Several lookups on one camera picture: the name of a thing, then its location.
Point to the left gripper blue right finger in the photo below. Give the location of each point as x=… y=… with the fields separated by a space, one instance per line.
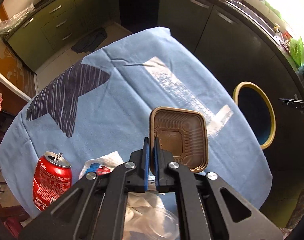
x=157 y=166

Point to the red Coca-Cola can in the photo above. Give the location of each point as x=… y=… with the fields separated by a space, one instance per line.
x=52 y=177

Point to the blue star-pattern tablecloth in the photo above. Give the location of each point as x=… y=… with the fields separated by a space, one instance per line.
x=102 y=104

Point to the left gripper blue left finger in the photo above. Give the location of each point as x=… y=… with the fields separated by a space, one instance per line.
x=146 y=151

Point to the clear plastic bag on counter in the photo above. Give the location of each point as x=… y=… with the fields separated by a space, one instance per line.
x=7 y=26

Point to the crumpled white paper napkin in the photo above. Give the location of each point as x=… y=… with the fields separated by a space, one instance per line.
x=102 y=165

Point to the yellow-rimmed trash bin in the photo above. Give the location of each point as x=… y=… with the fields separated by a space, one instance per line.
x=258 y=111

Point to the green kitchen cabinets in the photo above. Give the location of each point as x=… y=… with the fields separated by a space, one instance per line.
x=53 y=25

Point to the clear plastic lid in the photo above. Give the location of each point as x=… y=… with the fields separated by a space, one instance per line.
x=147 y=218

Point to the brown plastic food tray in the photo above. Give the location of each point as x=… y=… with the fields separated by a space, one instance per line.
x=181 y=132

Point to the dark floor mat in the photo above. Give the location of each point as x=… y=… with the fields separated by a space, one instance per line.
x=90 y=42

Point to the green dish rack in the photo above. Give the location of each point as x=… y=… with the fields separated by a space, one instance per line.
x=297 y=51

